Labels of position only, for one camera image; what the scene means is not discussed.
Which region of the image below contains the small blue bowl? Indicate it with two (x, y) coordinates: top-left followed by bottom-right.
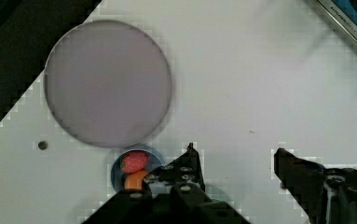
(110, 145), (165, 192)

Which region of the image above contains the orange toy fruit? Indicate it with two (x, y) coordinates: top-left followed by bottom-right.
(124, 170), (148, 189)

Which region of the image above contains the red toy strawberry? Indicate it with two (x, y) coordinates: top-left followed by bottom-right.
(120, 151), (148, 174)

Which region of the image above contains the round grey plate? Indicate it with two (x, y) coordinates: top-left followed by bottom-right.
(44, 21), (172, 147)

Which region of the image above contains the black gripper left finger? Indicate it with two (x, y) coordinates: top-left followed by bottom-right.
(143, 143), (205, 198)

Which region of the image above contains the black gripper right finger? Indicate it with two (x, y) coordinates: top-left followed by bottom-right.
(274, 148), (357, 224)

